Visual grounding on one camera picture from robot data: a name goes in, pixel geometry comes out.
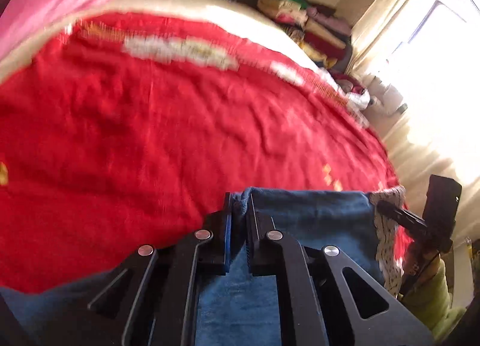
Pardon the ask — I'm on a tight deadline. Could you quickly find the blue denim pants lace hem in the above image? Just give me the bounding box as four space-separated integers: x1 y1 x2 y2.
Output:
0 187 408 346

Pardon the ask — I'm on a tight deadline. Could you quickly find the green sleeved right forearm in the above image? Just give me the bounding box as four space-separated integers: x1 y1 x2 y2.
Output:
401 257 466 341

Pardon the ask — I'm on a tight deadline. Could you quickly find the red floral bedspread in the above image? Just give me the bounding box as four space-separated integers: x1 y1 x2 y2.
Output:
1 13 399 293

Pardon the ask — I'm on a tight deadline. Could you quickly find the cream window curtain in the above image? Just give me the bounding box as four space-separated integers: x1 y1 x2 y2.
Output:
348 0 479 243

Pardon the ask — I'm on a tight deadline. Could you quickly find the stack of folded clothes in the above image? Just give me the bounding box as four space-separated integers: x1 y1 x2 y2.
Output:
257 0 352 73

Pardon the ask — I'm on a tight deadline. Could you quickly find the cream bed sheet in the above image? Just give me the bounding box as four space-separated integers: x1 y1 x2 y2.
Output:
1 0 336 87

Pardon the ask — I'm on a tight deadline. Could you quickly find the pink satin quilt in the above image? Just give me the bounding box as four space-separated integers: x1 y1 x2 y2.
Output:
1 0 110 57

